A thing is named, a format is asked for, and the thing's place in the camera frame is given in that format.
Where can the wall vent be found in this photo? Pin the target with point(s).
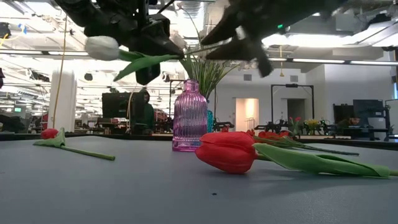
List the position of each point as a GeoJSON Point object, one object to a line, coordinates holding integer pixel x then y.
{"type": "Point", "coordinates": [247, 77]}
{"type": "Point", "coordinates": [293, 78]}

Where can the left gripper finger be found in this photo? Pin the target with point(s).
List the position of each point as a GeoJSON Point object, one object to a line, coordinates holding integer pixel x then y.
{"type": "Point", "coordinates": [155, 43]}
{"type": "Point", "coordinates": [147, 74]}

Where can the purple ribbed glass vase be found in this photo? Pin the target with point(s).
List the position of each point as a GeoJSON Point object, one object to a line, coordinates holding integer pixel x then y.
{"type": "Point", "coordinates": [189, 118]}

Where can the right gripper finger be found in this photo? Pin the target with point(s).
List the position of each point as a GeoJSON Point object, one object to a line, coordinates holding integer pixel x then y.
{"type": "Point", "coordinates": [245, 49]}
{"type": "Point", "coordinates": [227, 28]}

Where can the black monitor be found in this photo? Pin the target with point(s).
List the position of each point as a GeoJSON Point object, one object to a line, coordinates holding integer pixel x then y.
{"type": "Point", "coordinates": [121, 105]}

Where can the dark desk monitor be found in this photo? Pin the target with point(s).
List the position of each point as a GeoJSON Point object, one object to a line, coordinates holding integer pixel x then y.
{"type": "Point", "coordinates": [368, 107]}

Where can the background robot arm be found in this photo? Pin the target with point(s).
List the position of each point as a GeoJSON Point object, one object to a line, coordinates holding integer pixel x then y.
{"type": "Point", "coordinates": [273, 127]}
{"type": "Point", "coordinates": [224, 126]}

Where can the red blossom spray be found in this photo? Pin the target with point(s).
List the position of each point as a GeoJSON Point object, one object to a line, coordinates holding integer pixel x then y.
{"type": "Point", "coordinates": [270, 134]}

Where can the red artificial tulip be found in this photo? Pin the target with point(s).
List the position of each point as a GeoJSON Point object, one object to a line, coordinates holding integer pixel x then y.
{"type": "Point", "coordinates": [49, 133]}
{"type": "Point", "coordinates": [227, 152]}

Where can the ceiling light strip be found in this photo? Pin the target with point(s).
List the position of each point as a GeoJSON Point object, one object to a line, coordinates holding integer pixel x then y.
{"type": "Point", "coordinates": [317, 60]}

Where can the small round ceiling fixture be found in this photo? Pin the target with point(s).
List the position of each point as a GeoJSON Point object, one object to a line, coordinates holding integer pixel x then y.
{"type": "Point", "coordinates": [88, 76]}

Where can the black gantry frame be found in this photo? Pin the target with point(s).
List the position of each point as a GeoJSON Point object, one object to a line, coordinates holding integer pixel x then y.
{"type": "Point", "coordinates": [292, 85]}

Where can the person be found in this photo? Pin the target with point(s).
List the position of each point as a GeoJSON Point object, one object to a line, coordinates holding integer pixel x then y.
{"type": "Point", "coordinates": [148, 115]}
{"type": "Point", "coordinates": [353, 120]}

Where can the blue glass vase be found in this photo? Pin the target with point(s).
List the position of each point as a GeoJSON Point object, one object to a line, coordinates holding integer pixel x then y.
{"type": "Point", "coordinates": [210, 121]}

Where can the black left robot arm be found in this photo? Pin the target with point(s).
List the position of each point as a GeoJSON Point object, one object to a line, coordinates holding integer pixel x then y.
{"type": "Point", "coordinates": [77, 11]}

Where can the yellow background flowers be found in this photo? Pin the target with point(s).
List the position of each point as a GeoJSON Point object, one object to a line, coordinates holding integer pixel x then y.
{"type": "Point", "coordinates": [311, 123]}

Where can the pink background tulips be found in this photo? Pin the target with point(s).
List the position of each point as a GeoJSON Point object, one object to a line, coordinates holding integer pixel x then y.
{"type": "Point", "coordinates": [298, 119]}

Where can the blue-grey table mat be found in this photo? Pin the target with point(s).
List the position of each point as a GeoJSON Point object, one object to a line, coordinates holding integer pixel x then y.
{"type": "Point", "coordinates": [124, 193]}

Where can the white artificial tulip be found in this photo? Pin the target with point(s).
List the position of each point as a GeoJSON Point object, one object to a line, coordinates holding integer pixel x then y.
{"type": "Point", "coordinates": [101, 48]}
{"type": "Point", "coordinates": [179, 40]}

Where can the green exit sign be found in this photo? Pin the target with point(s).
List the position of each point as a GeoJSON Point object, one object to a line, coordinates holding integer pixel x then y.
{"type": "Point", "coordinates": [17, 109]}

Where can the white pillar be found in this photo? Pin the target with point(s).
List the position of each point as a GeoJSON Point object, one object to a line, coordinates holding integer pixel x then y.
{"type": "Point", "coordinates": [66, 102]}

